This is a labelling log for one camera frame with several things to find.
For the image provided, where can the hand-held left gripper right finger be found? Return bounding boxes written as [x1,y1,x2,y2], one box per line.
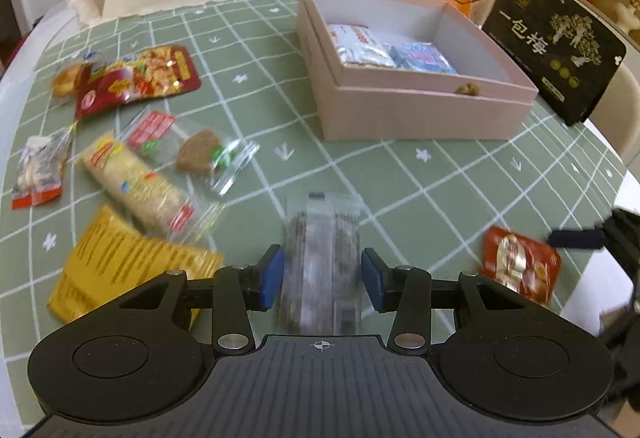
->
[361,247,531,355]

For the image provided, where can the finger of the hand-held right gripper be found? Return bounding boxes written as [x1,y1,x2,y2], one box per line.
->
[547,227,607,250]

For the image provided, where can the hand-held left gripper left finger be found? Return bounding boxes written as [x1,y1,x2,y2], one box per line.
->
[120,244,286,354]

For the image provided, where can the dark bar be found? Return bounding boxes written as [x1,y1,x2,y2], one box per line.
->
[279,191,367,337]

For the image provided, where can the small red snack packet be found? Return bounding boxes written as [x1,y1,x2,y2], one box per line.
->
[477,225,562,305]

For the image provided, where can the pink cardboard box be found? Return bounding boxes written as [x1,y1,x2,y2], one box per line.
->
[294,0,539,142]

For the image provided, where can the green checked tablecloth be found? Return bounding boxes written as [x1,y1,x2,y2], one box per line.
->
[0,0,627,344]

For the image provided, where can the brown cake in clear wrapper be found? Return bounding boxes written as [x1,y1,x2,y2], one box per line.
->
[174,128,261,197]

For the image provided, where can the yellow snack packet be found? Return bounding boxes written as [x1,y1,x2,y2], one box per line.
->
[47,205,224,325]

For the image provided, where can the rice cracker roll packet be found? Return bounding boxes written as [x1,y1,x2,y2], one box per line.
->
[79,130,222,240]

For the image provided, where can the clear packet with red label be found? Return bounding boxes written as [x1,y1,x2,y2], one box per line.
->
[119,110,177,165]

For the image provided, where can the black gift box gold print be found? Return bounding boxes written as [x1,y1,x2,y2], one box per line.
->
[482,0,628,127]

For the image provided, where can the blue and white snack packet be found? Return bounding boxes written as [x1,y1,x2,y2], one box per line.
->
[392,41,459,76]

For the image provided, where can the silver and red snack packet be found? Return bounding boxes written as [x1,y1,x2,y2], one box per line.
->
[327,23,397,67]

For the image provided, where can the large red snack packet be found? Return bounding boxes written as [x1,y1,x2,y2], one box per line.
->
[74,45,202,120]

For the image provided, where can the white candy packet red ends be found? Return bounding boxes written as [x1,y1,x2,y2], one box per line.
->
[10,127,76,210]

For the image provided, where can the small bun in clear wrapper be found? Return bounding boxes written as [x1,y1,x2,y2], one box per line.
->
[51,61,94,107]

